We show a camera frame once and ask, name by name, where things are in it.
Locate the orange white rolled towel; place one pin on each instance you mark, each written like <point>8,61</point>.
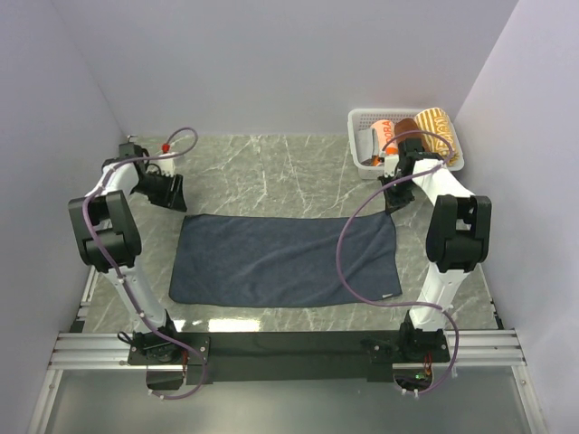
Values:
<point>383,141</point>

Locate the dark blue towel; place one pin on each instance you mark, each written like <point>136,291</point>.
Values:
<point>237,261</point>

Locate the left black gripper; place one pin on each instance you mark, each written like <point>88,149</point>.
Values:
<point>171,199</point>

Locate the brown rolled towel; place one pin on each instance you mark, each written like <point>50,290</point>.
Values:
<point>407,129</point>

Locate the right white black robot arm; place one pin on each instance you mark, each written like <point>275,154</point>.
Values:
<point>457,239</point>

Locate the white plastic basket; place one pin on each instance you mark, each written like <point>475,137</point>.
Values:
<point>363,118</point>

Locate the yellow striped rolled towel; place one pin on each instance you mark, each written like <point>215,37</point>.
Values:
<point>437,121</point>

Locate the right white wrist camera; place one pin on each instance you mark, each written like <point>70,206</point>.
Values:
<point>390,159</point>

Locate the grey folded towel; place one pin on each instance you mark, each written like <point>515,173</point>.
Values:
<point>366,147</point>

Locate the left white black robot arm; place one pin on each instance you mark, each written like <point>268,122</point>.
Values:
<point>108,239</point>

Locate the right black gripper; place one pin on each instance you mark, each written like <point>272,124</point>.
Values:
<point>393,202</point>

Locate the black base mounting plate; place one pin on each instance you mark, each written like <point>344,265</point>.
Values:
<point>290,356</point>

